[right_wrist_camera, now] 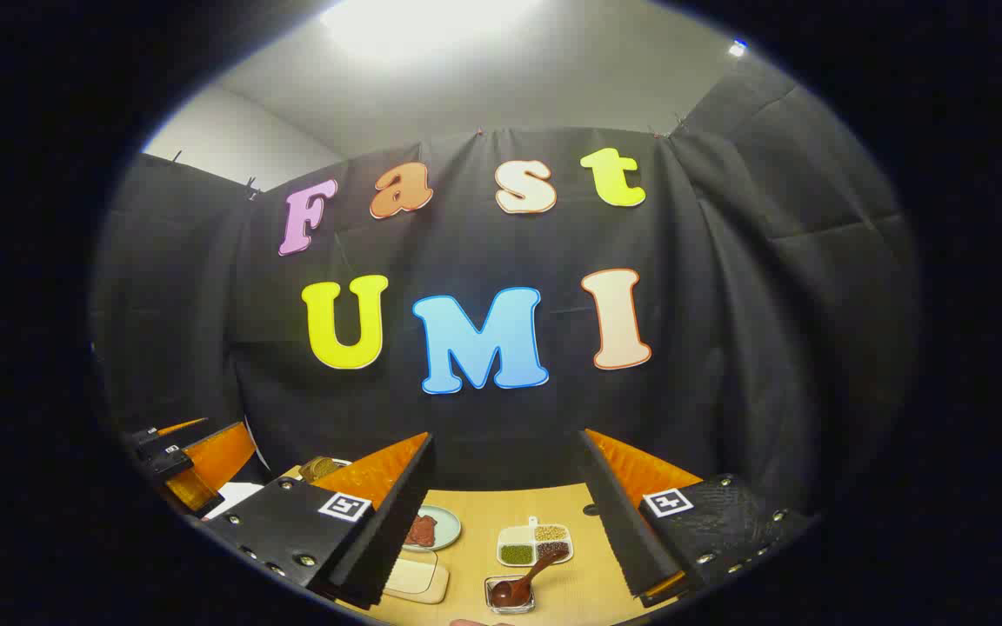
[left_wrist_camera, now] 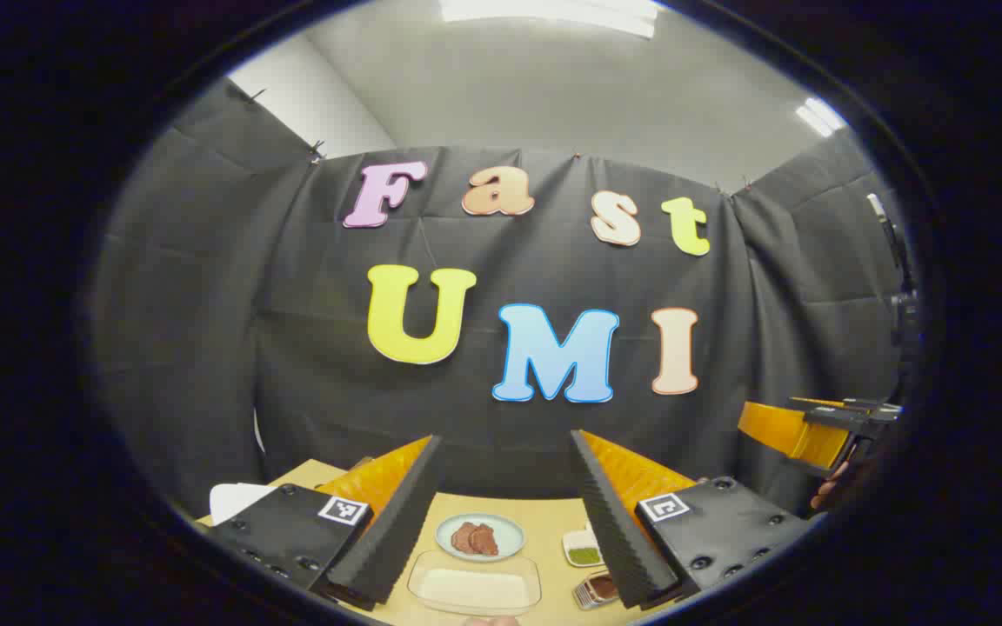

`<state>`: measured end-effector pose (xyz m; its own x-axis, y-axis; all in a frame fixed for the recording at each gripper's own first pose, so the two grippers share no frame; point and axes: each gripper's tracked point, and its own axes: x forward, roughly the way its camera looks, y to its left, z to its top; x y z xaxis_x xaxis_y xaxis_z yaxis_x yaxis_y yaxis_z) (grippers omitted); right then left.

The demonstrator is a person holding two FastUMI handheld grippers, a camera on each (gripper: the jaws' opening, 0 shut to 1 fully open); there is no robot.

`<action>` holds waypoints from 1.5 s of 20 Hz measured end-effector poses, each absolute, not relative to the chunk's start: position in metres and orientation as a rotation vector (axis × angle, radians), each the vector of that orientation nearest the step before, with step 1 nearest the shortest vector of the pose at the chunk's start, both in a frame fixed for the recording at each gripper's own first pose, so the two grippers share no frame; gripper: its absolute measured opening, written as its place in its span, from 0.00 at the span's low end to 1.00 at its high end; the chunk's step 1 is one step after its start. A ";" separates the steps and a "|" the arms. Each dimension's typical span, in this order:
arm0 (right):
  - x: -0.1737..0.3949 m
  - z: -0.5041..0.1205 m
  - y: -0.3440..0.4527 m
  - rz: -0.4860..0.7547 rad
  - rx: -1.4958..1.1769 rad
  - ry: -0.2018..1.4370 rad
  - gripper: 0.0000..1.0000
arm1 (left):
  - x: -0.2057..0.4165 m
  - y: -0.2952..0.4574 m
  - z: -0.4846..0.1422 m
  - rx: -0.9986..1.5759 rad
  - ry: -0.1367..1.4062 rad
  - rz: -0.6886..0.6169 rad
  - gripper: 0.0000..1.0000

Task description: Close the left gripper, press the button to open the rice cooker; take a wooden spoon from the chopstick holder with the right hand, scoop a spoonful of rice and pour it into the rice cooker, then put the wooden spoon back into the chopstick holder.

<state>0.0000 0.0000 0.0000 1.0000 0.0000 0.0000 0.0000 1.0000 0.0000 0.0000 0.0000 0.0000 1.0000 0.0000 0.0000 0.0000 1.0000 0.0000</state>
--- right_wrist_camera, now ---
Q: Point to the brown wooden spoon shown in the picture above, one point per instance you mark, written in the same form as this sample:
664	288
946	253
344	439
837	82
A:
508	593

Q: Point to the brown toast slice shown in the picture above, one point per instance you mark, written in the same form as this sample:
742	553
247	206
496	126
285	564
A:
321	469

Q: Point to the black backdrop cloth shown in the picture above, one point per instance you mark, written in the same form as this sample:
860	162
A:
484	417

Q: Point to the dark red beans pile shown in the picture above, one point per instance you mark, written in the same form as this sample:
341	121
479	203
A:
553	549

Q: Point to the yellow soybeans pile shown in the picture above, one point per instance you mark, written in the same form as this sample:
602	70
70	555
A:
551	533

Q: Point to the green mung beans pile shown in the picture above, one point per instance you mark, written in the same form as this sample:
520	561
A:
517	555

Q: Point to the clear tray of white rice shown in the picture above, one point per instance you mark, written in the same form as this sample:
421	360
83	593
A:
418	578

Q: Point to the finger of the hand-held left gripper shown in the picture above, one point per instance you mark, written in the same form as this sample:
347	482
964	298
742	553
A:
192	497
224	456

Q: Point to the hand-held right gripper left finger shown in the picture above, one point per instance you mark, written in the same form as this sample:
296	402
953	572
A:
292	522

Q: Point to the white divided dish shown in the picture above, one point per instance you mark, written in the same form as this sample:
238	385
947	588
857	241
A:
518	535

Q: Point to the pale green round plate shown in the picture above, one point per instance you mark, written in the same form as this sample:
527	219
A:
447	526

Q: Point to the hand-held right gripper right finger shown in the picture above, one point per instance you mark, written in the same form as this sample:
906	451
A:
710	526

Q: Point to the white toaster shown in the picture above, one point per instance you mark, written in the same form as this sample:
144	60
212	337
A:
340	462

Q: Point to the brown meat pieces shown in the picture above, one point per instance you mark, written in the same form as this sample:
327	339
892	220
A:
421	530

